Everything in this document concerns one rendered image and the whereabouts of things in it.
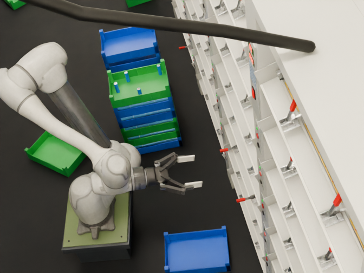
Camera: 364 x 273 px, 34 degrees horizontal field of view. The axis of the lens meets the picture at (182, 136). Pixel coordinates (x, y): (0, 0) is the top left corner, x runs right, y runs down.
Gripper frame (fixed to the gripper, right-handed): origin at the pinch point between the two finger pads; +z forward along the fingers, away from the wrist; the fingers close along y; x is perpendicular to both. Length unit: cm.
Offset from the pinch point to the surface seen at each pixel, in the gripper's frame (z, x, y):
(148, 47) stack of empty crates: -2, -18, -101
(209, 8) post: 8, 56, -30
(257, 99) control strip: 2, 76, 38
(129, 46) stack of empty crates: -10, -25, -111
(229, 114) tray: 18.2, 10.6, -19.0
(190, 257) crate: 2, -64, 2
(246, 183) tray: 21.6, -8.2, 3.4
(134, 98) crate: -14, -23, -68
